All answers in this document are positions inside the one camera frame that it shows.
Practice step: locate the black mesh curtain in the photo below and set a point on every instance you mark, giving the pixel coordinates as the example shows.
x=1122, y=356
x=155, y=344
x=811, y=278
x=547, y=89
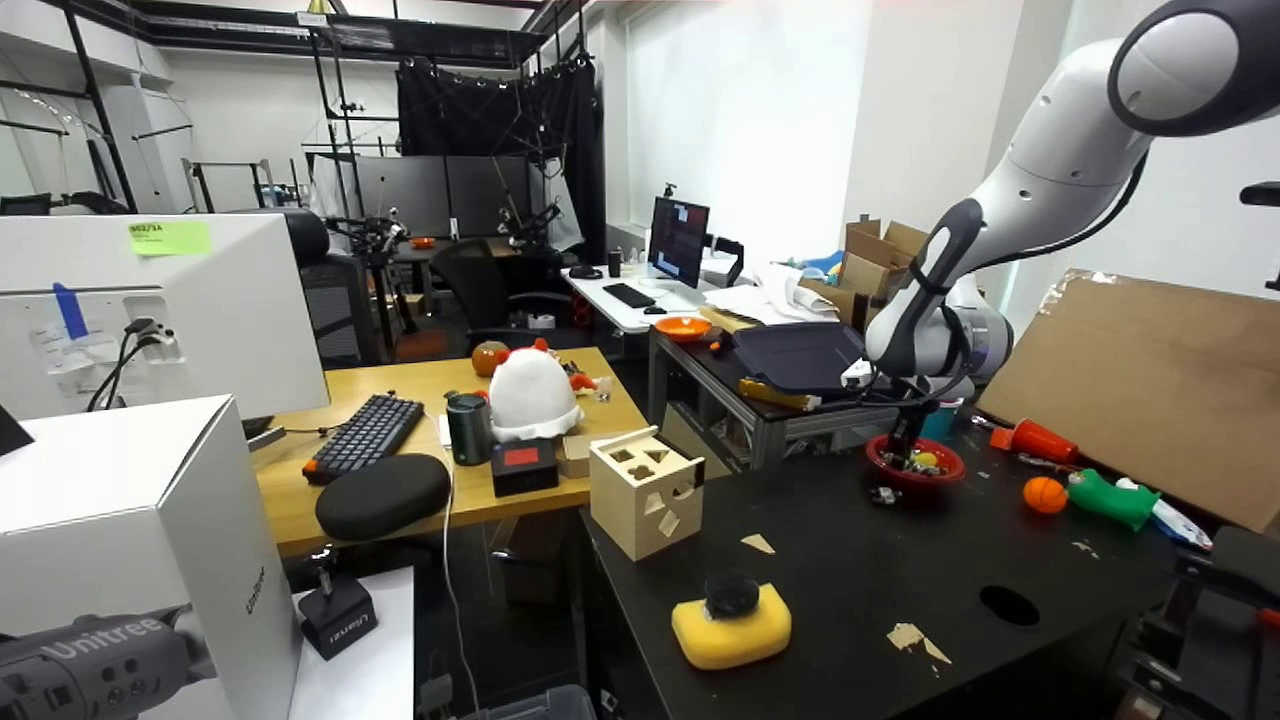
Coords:
x=493, y=114

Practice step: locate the navy plastic storage bin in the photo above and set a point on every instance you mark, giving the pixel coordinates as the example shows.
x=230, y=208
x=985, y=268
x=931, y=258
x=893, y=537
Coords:
x=795, y=356

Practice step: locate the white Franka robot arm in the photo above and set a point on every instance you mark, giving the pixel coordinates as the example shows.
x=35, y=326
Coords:
x=1052, y=163

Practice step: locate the brown wooden brush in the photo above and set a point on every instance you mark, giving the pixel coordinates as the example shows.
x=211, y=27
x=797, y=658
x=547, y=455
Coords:
x=780, y=399

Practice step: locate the green white wrapped sweet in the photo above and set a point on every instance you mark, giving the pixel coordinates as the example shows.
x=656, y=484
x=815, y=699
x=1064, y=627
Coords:
x=893, y=497
x=879, y=494

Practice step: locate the orange pumpkin ball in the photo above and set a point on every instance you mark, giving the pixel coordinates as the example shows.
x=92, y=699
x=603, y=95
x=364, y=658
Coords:
x=490, y=356

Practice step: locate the white hard hat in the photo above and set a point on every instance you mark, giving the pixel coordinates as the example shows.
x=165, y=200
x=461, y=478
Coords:
x=533, y=395

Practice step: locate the teal cup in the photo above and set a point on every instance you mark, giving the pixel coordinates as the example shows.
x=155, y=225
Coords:
x=941, y=424

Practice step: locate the small black keyboard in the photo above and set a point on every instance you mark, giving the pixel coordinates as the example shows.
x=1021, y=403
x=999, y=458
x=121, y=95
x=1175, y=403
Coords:
x=632, y=298

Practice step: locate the large white cardboard box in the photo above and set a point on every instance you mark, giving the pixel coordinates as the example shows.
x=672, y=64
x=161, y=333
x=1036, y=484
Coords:
x=106, y=504

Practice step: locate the blue tape strip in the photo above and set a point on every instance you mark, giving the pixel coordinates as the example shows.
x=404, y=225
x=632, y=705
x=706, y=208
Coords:
x=70, y=310

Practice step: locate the white blue tube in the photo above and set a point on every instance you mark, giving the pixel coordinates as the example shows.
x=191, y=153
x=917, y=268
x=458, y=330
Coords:
x=1181, y=524

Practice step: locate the small orange ball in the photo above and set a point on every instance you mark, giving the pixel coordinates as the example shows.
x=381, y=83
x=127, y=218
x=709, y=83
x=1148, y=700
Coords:
x=1045, y=497

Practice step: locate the black padded cushion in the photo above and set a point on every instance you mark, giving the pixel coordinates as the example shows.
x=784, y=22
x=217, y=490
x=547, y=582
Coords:
x=381, y=497

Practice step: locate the wooden desk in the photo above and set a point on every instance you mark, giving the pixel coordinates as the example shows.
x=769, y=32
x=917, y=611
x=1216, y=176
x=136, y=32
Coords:
x=425, y=382

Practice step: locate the yellow tape dispenser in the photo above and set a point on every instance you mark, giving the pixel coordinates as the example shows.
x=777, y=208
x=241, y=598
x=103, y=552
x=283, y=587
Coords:
x=751, y=645

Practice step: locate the grey metal cart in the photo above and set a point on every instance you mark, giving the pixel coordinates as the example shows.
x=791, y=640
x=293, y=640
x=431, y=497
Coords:
x=744, y=424

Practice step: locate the black box red label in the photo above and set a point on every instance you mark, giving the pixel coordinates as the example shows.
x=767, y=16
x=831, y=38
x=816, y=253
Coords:
x=527, y=466

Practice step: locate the small black cup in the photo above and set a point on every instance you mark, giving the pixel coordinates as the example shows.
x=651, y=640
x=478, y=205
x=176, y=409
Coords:
x=731, y=598

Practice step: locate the dark green mug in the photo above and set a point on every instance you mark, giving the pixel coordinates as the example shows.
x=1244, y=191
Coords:
x=469, y=424

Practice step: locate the grey Unitree device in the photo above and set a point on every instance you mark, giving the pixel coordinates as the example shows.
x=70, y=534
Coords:
x=92, y=666

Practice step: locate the black stand base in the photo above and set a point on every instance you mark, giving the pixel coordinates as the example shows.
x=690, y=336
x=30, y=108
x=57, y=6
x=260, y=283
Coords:
x=335, y=615

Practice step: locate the orange plastic toy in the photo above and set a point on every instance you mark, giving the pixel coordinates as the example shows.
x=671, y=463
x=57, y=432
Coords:
x=1043, y=443

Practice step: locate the orange bowl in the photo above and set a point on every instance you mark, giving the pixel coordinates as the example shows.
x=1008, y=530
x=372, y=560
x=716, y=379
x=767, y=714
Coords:
x=684, y=330

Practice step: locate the black office chair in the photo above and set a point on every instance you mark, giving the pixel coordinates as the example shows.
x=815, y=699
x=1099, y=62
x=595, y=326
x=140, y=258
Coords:
x=512, y=294
x=335, y=301

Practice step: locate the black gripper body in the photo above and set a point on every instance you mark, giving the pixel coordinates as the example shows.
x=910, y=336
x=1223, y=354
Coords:
x=922, y=399

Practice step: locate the white desk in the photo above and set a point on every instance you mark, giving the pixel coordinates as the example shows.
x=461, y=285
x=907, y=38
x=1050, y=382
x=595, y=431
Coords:
x=599, y=298

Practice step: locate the red bowl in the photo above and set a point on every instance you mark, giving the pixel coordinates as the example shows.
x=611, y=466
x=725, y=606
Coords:
x=922, y=484

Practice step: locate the black keyboard orange edge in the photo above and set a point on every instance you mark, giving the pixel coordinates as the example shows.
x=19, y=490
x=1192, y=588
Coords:
x=364, y=432

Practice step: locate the computer monitor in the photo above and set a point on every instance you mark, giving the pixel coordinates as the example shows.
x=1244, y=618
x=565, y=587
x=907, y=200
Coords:
x=683, y=243

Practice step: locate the green sticky note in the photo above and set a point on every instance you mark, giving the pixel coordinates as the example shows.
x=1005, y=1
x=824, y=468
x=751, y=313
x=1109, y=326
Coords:
x=169, y=239

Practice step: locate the open cardboard box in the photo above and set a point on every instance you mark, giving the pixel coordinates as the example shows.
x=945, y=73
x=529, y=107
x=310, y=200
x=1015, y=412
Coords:
x=872, y=258

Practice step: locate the white case with green note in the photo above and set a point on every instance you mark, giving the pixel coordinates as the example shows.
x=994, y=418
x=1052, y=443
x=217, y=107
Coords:
x=247, y=320

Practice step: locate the wooden shape sorter box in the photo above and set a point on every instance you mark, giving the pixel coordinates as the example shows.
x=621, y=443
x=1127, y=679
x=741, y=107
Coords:
x=645, y=502

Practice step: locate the brown cardboard board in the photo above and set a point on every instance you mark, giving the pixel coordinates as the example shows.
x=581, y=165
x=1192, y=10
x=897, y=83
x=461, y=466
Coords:
x=1145, y=385

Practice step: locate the yellow wrapped sweet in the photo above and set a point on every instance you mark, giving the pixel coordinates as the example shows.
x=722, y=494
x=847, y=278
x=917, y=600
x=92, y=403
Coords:
x=924, y=463

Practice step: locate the small beige paper scrap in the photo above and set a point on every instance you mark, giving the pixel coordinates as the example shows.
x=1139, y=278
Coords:
x=756, y=544

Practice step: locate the tiny beige paper scrap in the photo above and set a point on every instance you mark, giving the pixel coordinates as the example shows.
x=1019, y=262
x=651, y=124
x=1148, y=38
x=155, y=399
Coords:
x=1084, y=550

